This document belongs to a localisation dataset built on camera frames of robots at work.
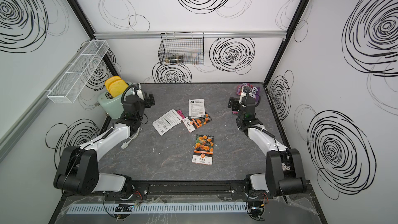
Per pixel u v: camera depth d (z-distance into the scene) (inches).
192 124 38.1
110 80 35.9
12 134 20.4
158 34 75.9
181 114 40.2
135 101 25.3
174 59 35.0
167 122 38.5
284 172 16.6
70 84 29.0
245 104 25.3
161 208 37.9
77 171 16.5
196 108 41.4
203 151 34.1
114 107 36.1
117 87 36.1
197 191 29.6
